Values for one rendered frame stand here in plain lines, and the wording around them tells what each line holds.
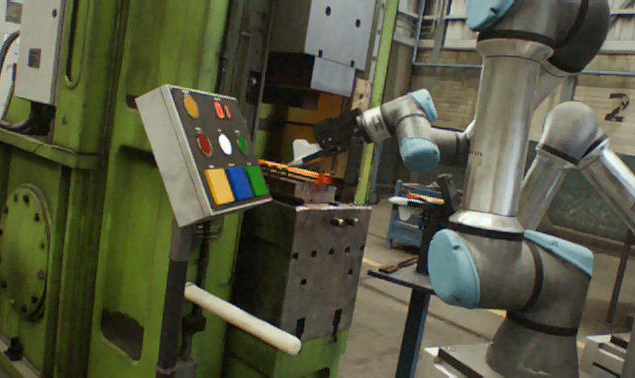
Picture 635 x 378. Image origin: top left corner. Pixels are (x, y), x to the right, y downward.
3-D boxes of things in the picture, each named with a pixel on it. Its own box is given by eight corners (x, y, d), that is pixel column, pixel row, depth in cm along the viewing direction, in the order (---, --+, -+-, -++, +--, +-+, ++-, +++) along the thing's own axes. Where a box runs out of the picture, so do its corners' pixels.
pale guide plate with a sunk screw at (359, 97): (363, 126, 208) (371, 81, 206) (349, 124, 201) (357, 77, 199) (359, 125, 210) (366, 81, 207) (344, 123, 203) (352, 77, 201)
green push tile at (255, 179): (268, 193, 138) (258, 165, 137) (257, 196, 131) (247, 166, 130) (262, 196, 138) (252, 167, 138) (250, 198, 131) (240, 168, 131)
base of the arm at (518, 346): (596, 386, 89) (611, 330, 87) (534, 395, 82) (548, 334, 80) (526, 348, 102) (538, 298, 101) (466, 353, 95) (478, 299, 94)
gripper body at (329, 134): (317, 127, 133) (363, 108, 129) (329, 160, 132) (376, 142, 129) (308, 126, 125) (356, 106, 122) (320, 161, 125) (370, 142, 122)
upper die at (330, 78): (350, 97, 180) (355, 68, 179) (310, 88, 165) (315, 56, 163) (263, 87, 207) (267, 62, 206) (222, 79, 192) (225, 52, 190)
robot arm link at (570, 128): (615, 111, 112) (503, 309, 123) (607, 114, 122) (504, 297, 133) (562, 88, 115) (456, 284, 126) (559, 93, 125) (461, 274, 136)
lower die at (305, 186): (333, 203, 184) (337, 178, 183) (292, 203, 169) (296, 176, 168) (249, 180, 211) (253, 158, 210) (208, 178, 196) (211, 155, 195)
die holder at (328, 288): (351, 328, 197) (372, 206, 192) (276, 349, 169) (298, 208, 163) (247, 281, 233) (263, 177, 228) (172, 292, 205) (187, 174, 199)
